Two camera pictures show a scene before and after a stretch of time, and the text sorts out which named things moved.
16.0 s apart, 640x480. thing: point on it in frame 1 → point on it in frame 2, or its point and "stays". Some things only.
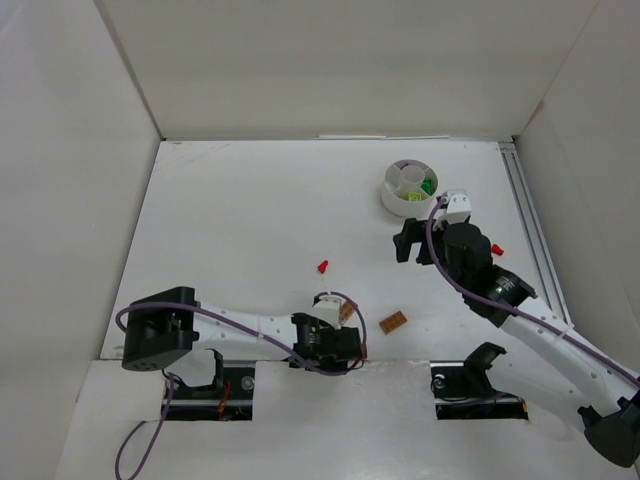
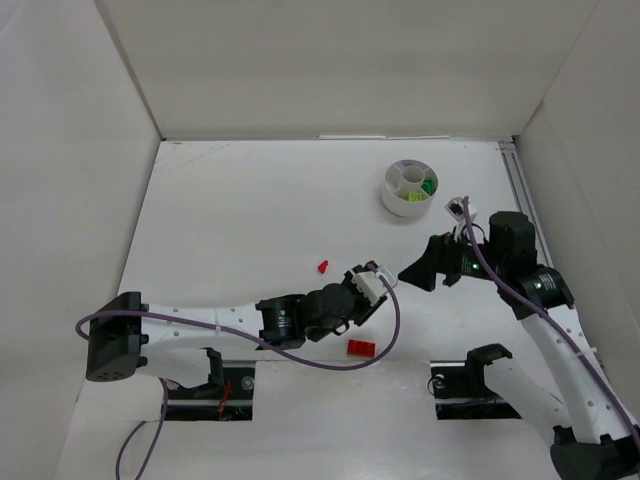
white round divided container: (410, 188) stays
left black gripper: (351, 343) → (361, 295)
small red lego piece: (322, 266) stays
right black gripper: (422, 245) → (445, 261)
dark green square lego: (428, 186) stays
